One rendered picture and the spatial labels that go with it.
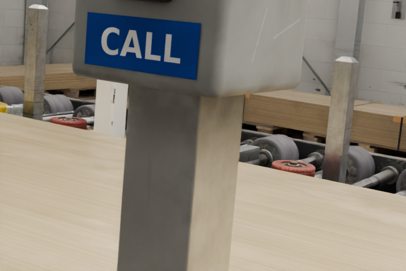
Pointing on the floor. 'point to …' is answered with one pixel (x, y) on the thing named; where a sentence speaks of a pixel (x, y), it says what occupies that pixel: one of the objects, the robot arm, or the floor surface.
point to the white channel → (110, 108)
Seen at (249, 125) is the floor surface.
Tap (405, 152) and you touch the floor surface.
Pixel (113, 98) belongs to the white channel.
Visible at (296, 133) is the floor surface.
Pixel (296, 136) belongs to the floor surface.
